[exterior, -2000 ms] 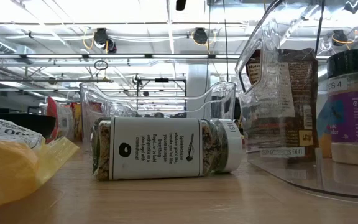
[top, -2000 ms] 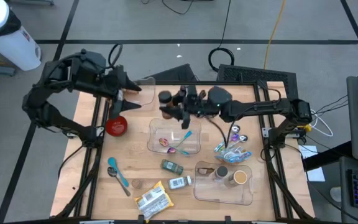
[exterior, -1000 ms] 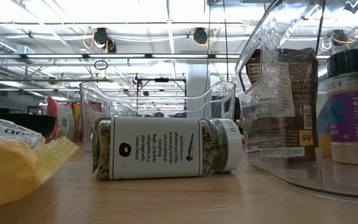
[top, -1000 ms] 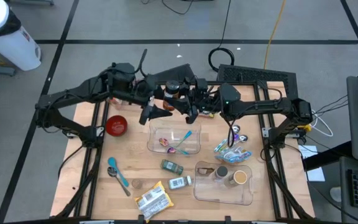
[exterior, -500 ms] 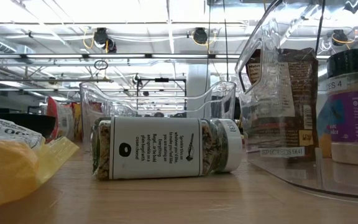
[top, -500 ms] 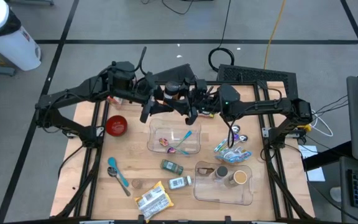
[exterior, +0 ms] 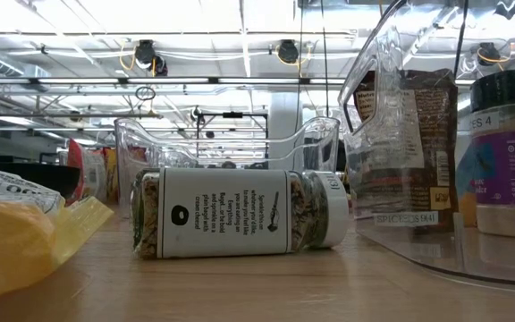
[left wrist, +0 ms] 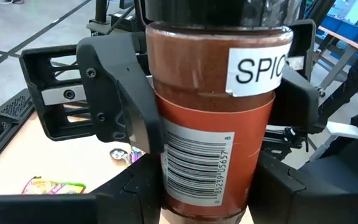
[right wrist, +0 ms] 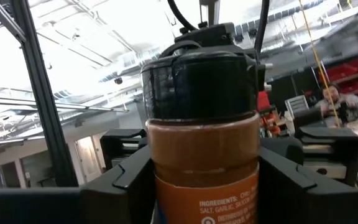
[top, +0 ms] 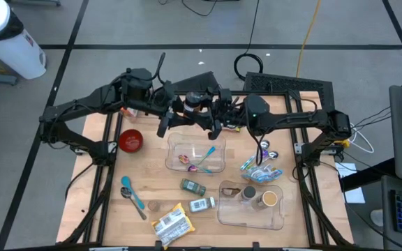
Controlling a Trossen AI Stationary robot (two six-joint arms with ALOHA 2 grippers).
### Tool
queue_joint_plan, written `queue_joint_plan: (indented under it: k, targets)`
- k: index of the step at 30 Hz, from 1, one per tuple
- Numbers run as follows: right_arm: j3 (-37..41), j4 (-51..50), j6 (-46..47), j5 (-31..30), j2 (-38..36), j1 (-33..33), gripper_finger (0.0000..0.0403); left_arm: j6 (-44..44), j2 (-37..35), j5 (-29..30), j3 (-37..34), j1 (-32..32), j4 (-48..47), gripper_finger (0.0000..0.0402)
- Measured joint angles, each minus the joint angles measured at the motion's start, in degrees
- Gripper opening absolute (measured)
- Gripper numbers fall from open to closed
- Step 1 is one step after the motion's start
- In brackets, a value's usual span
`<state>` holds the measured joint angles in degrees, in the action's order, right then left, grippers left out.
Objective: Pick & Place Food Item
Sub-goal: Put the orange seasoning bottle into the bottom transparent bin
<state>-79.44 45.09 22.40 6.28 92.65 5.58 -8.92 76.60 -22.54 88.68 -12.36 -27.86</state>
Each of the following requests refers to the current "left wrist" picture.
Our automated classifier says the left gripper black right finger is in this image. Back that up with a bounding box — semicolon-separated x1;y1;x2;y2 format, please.
247;151;307;224

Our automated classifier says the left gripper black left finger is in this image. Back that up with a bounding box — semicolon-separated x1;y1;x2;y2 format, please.
95;154;165;224

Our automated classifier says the wooden top workbench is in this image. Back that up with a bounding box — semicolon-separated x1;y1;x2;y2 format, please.
317;25;358;94

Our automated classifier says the yellow green ramen packet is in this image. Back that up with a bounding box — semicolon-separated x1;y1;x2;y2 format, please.
21;175;87;195

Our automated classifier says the black background stand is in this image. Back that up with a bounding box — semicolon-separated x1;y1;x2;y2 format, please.
85;0;145;37

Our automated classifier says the silver spoon iridescent handle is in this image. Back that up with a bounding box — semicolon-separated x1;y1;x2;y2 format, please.
109;147;130;164

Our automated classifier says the orange label spice jar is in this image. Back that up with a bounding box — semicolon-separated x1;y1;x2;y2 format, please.
144;0;295;224

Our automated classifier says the purple spoon iridescent handle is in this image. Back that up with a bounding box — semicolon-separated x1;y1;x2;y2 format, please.
129;146;145;164

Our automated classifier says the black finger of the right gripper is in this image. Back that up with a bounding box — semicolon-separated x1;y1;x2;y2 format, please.
268;67;319;134
76;32;165;155

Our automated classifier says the black perforated metal box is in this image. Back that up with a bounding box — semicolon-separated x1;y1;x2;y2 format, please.
0;88;35;147

